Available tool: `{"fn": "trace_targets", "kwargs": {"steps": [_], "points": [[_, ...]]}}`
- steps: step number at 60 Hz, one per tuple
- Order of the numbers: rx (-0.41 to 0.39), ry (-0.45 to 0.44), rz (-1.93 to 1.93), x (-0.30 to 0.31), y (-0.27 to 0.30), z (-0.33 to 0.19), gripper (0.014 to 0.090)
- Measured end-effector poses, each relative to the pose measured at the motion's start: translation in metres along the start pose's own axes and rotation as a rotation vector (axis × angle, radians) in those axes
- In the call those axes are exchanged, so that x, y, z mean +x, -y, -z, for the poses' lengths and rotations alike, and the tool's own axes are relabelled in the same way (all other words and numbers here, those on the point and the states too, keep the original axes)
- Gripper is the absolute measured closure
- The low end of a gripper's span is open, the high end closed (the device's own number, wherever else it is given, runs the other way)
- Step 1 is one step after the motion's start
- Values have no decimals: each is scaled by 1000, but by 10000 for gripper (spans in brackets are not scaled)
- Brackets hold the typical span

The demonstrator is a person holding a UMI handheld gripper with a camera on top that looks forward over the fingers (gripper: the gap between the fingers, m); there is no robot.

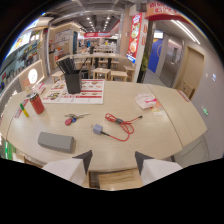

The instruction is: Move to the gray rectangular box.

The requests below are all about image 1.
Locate gray rectangular box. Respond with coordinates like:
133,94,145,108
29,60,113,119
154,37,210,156
37,131,76,154

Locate gray charger plug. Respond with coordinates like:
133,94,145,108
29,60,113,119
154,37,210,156
91,123,105,136

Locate keys with red fob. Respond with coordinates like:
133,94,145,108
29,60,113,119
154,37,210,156
64,112,91,127

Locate orange table sticker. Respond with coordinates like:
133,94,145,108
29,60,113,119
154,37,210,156
150,100,165,116

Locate white pink tissue packet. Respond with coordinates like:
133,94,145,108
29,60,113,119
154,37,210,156
134,92,158,110

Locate yellow green highlighter pen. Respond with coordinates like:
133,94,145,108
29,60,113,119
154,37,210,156
19,102,30,118

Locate red white menu sheet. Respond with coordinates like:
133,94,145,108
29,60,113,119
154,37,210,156
41,78,106,105

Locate wooden chair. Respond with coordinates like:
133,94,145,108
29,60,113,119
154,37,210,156
179,80,196,100

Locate white pink paper packet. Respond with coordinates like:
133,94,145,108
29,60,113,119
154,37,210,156
31,82,47,95

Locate black chopstick holder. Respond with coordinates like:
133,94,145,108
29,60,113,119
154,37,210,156
64,70,83,95

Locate wooden stool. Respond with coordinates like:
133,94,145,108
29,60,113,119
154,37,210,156
92,67,112,81
110,70,129,83
123,65,136,83

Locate bundle of black chopsticks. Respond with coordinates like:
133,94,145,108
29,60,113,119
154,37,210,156
55,56,89,76

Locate wooden dining table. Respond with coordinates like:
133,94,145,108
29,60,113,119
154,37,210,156
57,52,128,69

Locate red food poster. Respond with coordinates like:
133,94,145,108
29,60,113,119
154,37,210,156
125,12,144,65

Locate red charging cable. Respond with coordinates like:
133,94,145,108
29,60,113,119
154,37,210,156
100,112,144,142

